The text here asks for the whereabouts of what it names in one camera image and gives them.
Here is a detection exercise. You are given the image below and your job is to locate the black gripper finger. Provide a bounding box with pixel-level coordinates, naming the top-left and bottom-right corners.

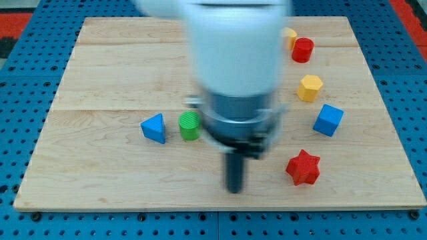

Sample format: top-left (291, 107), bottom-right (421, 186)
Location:
top-left (224, 152), bottom-right (245, 193)

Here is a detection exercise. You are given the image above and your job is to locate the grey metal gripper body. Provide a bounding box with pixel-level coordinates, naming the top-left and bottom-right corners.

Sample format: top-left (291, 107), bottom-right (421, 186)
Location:
top-left (185, 89), bottom-right (288, 159)

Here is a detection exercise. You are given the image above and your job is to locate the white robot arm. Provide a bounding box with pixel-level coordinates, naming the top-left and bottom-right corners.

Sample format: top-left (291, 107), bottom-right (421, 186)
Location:
top-left (134, 0), bottom-right (289, 193)

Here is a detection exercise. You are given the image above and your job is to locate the yellow block behind arm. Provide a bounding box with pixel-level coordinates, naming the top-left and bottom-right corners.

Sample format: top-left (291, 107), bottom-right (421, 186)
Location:
top-left (282, 27), bottom-right (298, 50)

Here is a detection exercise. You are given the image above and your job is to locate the red star block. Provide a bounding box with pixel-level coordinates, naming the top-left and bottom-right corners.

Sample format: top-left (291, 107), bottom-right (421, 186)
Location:
top-left (285, 149), bottom-right (321, 186)

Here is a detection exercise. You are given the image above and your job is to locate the blue cube block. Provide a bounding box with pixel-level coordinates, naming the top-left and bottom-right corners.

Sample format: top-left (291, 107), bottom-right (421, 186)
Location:
top-left (313, 104), bottom-right (344, 137)

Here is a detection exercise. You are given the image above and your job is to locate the green cylinder block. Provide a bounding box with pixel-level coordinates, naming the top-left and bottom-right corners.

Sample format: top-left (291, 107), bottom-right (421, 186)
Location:
top-left (178, 111), bottom-right (201, 141)

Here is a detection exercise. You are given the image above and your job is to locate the yellow hexagon block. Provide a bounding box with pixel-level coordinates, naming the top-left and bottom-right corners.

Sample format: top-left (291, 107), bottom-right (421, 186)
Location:
top-left (297, 75), bottom-right (323, 102)

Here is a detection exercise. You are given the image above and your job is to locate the blue triangle block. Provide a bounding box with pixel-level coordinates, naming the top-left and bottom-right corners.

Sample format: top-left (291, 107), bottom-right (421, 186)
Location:
top-left (140, 113), bottom-right (166, 144)

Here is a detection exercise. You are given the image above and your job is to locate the red cylinder block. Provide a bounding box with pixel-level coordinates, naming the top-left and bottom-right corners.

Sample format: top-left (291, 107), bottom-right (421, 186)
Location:
top-left (292, 37), bottom-right (314, 63)

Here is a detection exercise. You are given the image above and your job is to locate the wooden board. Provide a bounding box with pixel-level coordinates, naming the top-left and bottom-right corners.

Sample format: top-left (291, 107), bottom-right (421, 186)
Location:
top-left (14, 17), bottom-right (426, 212)

